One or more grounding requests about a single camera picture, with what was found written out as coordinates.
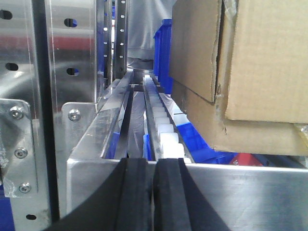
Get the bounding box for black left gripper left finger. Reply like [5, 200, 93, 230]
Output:
[48, 158, 152, 231]

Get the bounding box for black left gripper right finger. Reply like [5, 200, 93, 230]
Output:
[153, 159, 230, 231]

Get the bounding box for brown cardboard carton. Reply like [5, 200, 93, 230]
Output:
[169, 0, 308, 156]

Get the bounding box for red item under shelf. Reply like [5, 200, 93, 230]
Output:
[229, 153, 263, 166]

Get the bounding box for blue plastic storage bin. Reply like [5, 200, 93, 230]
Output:
[156, 122, 237, 164]

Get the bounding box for blue stacked bin behind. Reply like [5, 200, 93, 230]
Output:
[154, 19, 173, 95]

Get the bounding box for person in grey shirt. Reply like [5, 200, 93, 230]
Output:
[127, 0, 175, 70]

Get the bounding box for white roller track rail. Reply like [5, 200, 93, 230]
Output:
[143, 74, 194, 163]

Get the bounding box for stainless steel shelf frame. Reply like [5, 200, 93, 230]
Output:
[0, 0, 308, 231]

